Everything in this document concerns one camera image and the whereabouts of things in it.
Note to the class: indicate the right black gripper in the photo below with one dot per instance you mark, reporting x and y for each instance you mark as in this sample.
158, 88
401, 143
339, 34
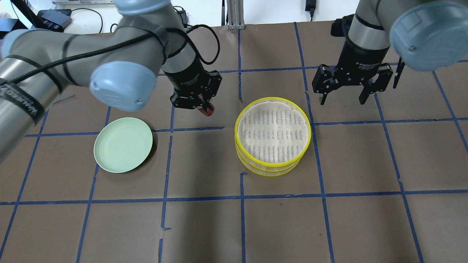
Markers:
360, 58

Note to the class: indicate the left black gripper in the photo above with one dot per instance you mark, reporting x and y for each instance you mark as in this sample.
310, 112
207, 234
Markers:
186, 78

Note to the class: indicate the brown bun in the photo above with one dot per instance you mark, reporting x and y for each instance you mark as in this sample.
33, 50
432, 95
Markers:
209, 109

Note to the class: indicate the yellow steamer layer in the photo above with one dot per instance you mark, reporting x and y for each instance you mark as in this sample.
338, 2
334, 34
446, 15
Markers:
266, 171
272, 131

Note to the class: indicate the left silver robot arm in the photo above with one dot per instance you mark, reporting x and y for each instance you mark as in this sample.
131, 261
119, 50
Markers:
120, 71

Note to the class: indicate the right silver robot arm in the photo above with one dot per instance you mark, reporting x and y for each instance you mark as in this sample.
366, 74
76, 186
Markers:
384, 36

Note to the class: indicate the light green plate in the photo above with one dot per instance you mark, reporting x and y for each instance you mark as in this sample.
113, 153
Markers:
123, 145

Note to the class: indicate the black box on desk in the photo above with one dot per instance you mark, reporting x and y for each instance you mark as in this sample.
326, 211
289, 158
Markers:
56, 20

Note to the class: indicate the black wall power adapter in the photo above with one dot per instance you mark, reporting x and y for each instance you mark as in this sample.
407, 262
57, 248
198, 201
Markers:
310, 6

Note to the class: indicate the aluminium frame post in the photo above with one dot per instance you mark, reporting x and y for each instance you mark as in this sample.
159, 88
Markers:
235, 14

